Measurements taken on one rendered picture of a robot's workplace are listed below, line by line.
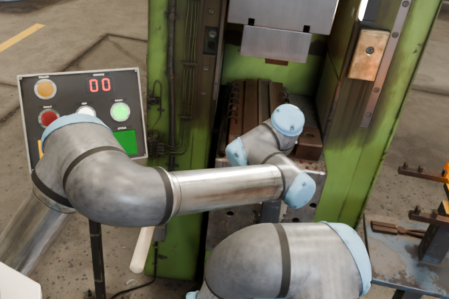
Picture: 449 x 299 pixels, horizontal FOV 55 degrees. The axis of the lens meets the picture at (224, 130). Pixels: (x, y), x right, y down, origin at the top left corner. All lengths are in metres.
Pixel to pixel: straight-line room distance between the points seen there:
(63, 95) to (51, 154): 0.59
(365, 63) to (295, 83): 0.48
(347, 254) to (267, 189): 0.21
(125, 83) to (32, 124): 0.29
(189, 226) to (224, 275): 1.27
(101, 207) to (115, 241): 1.75
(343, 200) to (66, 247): 1.40
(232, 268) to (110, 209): 0.20
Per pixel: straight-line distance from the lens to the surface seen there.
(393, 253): 1.57
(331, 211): 1.90
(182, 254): 2.11
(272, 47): 1.32
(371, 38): 1.48
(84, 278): 2.29
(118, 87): 1.35
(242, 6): 1.28
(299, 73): 1.89
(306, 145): 1.50
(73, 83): 1.34
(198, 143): 1.68
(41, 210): 0.80
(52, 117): 1.33
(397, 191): 3.12
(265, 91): 1.76
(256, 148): 0.95
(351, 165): 1.75
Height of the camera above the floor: 1.79
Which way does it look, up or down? 33 degrees down
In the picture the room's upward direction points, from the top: 7 degrees clockwise
